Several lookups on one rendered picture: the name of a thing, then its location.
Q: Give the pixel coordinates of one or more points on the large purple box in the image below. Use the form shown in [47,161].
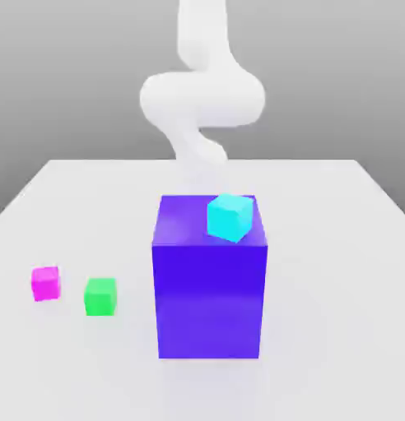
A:
[209,296]

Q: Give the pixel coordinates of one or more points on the small cyan cube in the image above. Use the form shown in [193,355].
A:
[229,218]

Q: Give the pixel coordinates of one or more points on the small green cube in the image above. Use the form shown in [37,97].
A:
[99,297]

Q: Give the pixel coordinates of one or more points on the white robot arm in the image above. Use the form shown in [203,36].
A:
[202,98]

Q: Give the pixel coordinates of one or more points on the small magenta cube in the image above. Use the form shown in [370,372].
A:
[45,284]

